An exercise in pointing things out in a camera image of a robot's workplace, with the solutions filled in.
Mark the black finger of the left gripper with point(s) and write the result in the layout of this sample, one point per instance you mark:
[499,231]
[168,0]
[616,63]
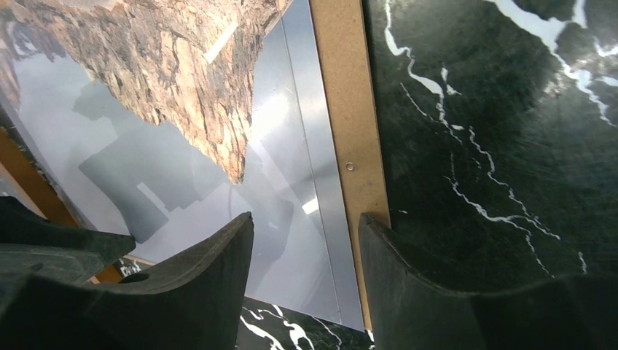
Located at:
[72,255]

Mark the clear glass pane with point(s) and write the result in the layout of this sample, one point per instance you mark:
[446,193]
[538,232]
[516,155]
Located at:
[304,260]

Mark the brown fibreboard backing board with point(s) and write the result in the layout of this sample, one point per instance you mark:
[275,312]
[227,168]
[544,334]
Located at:
[341,41]

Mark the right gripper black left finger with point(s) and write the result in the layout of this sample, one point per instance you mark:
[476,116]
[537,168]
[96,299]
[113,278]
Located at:
[192,300]

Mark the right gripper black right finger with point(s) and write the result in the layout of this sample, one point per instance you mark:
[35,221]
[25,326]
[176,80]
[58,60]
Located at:
[417,301]

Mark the mountain landscape photo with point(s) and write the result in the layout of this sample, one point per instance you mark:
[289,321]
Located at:
[139,113]

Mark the wooden picture frame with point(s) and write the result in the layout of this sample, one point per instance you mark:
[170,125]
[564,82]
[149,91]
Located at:
[42,199]

